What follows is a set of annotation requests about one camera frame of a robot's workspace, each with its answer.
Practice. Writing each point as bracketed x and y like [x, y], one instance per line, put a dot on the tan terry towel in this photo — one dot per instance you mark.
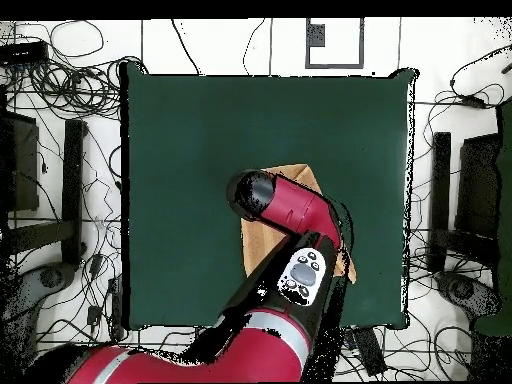
[260, 244]

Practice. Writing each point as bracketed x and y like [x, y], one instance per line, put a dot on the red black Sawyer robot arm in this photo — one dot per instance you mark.
[260, 352]

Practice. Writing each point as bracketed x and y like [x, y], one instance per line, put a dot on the black flat panel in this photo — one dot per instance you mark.
[24, 168]
[478, 184]

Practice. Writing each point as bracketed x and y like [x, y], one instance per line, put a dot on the dark green table cloth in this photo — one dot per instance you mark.
[180, 120]

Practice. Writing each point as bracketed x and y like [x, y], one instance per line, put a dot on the black power strip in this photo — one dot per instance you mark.
[24, 52]
[116, 308]

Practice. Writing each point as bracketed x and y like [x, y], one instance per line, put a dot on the small grey square plate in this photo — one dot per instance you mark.
[317, 35]

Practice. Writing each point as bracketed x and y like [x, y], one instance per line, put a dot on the black power adapter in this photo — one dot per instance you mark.
[94, 315]
[474, 102]

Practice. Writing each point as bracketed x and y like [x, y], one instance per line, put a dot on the green cloth cover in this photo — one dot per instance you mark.
[506, 200]

